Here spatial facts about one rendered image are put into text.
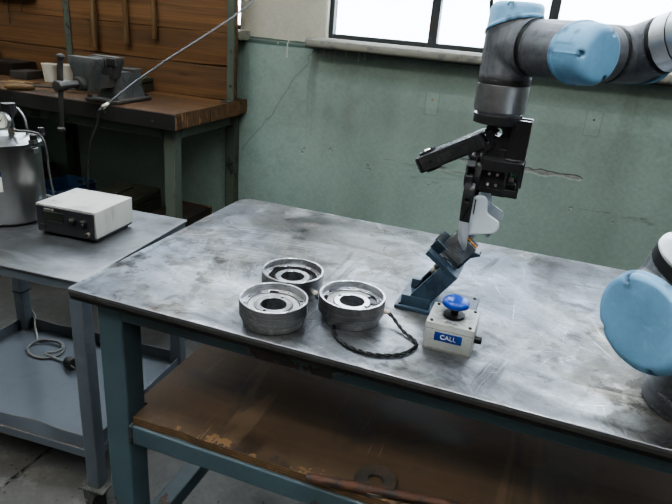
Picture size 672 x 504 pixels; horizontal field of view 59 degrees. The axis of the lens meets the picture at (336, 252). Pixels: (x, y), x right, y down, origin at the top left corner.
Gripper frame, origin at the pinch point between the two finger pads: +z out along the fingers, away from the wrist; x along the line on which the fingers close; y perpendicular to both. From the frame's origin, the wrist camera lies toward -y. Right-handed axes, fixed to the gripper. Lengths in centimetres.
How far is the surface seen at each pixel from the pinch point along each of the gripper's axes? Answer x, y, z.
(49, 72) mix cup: 119, -207, 3
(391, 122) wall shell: 148, -55, 8
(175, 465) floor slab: 20, -73, 93
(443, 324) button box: -15.3, 1.2, 8.3
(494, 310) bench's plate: 2.6, 7.0, 12.8
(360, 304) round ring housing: -10.2, -13.1, 11.1
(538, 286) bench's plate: 17.3, 13.3, 12.8
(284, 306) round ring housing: -17.4, -23.1, 10.8
